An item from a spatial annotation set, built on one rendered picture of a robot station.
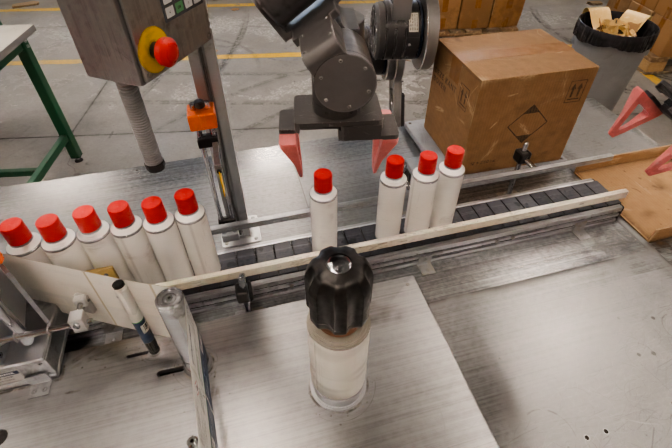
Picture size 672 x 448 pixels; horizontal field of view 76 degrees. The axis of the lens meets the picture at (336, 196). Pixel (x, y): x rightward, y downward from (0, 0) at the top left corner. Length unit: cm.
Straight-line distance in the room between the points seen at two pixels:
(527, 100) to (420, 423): 75
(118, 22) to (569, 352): 88
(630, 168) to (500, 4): 294
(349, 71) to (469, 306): 63
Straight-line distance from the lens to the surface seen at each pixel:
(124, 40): 62
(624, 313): 104
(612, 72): 313
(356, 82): 40
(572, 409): 88
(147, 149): 81
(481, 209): 104
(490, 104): 107
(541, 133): 122
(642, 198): 133
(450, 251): 97
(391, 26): 114
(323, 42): 39
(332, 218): 81
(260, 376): 76
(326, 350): 58
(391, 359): 77
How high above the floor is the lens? 156
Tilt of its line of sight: 42 degrees down
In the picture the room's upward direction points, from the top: straight up
